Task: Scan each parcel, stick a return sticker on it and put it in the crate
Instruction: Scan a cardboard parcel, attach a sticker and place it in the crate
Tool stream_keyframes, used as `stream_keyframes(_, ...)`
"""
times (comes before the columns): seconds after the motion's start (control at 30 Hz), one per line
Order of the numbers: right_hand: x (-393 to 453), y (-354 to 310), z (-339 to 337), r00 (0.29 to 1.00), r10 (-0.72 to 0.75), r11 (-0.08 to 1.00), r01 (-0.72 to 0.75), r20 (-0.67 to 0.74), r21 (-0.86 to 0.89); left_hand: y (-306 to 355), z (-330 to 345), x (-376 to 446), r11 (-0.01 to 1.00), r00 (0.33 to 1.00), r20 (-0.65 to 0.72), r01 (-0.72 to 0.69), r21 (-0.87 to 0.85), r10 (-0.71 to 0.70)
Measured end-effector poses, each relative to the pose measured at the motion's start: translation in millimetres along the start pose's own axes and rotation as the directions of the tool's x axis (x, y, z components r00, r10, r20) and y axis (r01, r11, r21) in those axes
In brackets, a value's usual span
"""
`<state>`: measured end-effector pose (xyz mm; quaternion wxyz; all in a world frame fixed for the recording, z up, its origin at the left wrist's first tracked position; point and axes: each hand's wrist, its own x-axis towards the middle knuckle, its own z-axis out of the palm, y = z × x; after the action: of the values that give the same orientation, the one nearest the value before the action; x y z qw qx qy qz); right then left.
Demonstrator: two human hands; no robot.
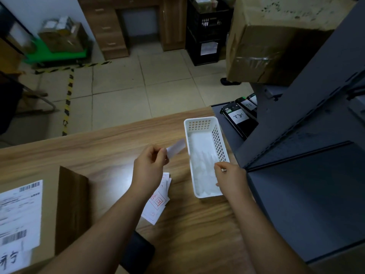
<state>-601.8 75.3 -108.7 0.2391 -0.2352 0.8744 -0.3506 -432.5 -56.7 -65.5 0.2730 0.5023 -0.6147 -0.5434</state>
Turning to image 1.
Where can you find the person's left hand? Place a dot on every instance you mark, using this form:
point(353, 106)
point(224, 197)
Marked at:
point(148, 174)

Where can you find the person's right hand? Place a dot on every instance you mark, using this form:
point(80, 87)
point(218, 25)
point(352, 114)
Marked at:
point(233, 182)

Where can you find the stack of white stickers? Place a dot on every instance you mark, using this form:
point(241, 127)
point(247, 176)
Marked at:
point(156, 205)

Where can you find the red stamped white sticker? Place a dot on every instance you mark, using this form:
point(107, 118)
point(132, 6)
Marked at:
point(176, 148)

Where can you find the black handheld scanner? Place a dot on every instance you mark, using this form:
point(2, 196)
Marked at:
point(137, 253)

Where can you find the red striped cardboard box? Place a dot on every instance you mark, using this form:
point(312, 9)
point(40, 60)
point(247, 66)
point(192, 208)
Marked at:
point(71, 202)

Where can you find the person's right forearm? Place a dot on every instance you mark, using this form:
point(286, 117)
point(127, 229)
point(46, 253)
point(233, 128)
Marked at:
point(268, 242)

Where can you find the person's left forearm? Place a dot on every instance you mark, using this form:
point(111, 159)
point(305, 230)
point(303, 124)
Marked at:
point(97, 242)

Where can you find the large wrapped cardboard box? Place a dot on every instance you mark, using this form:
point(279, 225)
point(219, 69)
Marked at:
point(271, 48)

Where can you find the medium taped cardboard box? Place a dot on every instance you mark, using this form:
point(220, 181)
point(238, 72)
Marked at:
point(65, 42)

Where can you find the small yellowish cardboard box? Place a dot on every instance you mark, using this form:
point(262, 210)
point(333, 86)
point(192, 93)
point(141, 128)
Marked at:
point(65, 25)

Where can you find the small labelled cardboard box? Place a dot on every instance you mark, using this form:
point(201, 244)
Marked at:
point(50, 25)

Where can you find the stack of large cardboard boxes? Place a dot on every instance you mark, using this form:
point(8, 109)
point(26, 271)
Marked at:
point(10, 57)

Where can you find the labelled flat cardboard box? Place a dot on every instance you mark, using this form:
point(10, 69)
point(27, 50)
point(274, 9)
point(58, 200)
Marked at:
point(229, 0)

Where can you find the pile of translucent backing papers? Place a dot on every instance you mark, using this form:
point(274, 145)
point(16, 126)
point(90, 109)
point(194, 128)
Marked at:
point(202, 168)

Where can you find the white perforated plastic tray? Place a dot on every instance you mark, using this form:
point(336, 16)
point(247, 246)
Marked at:
point(187, 139)

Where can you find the black scanners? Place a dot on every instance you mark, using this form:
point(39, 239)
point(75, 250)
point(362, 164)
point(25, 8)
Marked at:
point(239, 122)

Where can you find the dark metal shelf rack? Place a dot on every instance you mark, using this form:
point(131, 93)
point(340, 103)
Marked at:
point(308, 202)

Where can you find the black flat device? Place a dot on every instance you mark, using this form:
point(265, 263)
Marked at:
point(253, 99)
point(247, 106)

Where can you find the black plastic crates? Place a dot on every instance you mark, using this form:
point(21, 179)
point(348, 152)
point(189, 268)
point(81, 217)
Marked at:
point(194, 58)

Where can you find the wooden drawer desk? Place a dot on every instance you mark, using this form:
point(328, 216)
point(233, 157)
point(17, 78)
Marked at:
point(171, 25)

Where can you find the green platform trolley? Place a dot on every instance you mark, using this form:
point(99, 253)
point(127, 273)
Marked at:
point(54, 55)

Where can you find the black office chair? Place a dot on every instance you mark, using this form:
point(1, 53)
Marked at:
point(11, 105)

